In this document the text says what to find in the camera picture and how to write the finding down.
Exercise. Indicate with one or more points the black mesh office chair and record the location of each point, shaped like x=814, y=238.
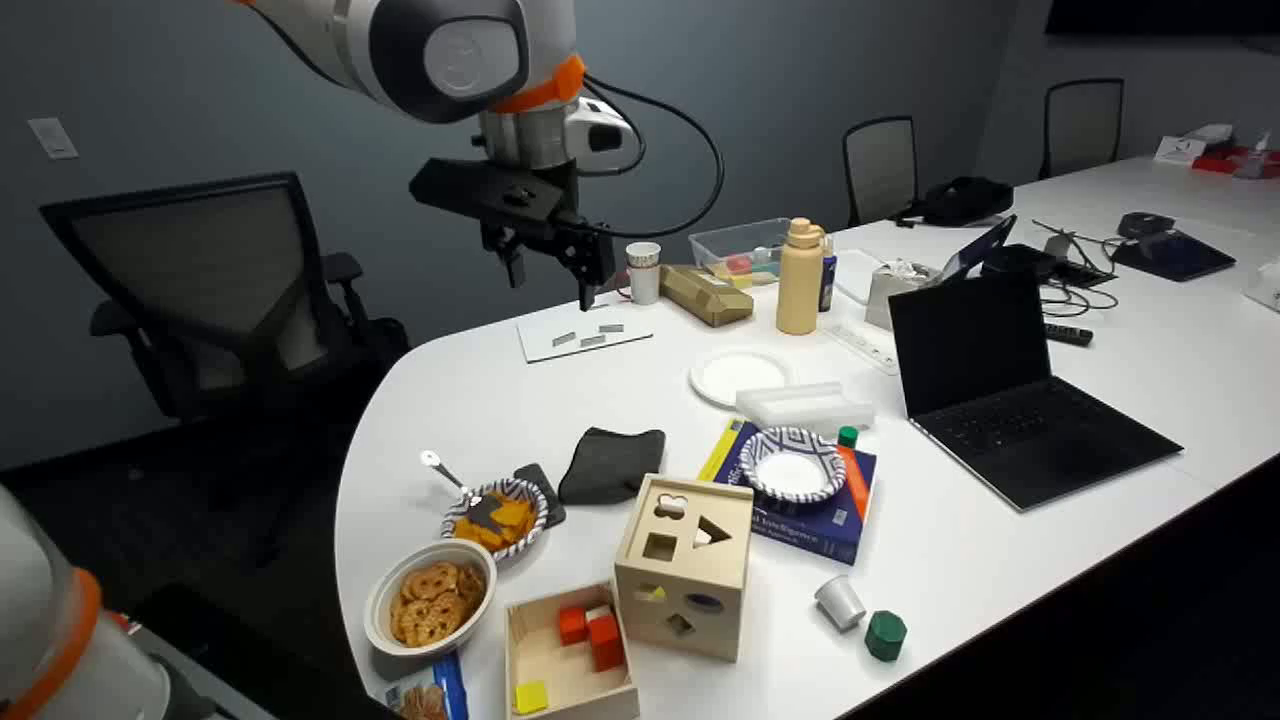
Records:
x=230, y=300

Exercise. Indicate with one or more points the dark blue book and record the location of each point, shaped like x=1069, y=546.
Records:
x=828, y=529

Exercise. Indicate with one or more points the white round plate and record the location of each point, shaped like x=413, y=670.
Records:
x=725, y=376

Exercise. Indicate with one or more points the black bag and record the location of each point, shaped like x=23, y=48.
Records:
x=961, y=203

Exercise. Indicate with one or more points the far right office chair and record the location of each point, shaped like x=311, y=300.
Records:
x=1080, y=120

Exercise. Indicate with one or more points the tan plastic bottle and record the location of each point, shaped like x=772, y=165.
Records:
x=800, y=267

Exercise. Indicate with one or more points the white bowl with blue pattern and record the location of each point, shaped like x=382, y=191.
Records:
x=794, y=465

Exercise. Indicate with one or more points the white paper cup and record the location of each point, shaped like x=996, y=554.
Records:
x=642, y=268

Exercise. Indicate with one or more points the silver spoon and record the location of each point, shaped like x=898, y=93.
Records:
x=443, y=468

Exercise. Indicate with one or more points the open wooden block box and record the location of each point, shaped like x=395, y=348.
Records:
x=569, y=657

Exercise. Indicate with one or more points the green cylinder block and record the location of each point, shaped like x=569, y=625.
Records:
x=887, y=637

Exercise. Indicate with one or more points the black tablet case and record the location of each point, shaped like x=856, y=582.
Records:
x=1174, y=258

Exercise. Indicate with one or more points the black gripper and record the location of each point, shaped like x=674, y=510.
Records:
x=520, y=209

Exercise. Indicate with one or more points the snack packet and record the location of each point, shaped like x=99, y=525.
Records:
x=430, y=693

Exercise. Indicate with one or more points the clear plastic lid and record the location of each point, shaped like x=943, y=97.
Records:
x=806, y=406

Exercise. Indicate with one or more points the white bowl of pretzels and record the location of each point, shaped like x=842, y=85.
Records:
x=430, y=600

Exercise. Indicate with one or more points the brown rectangular box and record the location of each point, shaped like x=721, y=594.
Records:
x=704, y=297

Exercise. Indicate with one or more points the black laptop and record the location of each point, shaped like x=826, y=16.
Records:
x=976, y=376

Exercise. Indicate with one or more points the far left office chair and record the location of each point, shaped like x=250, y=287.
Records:
x=882, y=165

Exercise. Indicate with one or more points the wooden shape sorter box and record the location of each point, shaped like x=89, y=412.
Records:
x=680, y=569

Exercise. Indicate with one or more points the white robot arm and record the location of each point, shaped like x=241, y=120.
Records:
x=505, y=63

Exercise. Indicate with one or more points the clear plastic container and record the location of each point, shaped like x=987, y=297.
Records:
x=743, y=254

